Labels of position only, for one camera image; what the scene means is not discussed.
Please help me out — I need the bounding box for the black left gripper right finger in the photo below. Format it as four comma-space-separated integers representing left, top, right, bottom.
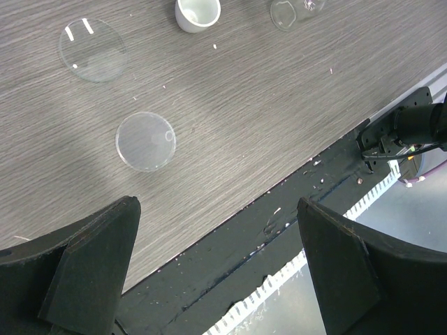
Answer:
298, 198, 446, 334

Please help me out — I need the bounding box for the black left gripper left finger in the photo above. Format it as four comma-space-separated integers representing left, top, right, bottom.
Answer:
1, 196, 141, 334

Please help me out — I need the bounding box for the clear glass beaker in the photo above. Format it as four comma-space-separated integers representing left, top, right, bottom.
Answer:
270, 0, 326, 31

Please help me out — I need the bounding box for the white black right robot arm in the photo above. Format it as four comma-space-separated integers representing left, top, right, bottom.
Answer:
358, 102, 446, 171

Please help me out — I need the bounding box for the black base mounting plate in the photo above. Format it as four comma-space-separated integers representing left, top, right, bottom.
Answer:
115, 86, 434, 335

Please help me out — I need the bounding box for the clear glass watch dish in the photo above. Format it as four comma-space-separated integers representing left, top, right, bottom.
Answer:
58, 17, 128, 83

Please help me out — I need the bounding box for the small white ceramic bowl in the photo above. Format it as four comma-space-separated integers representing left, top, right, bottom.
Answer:
175, 0, 221, 34

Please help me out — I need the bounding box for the aluminium rail profile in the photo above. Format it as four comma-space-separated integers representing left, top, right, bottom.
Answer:
369, 63, 447, 121

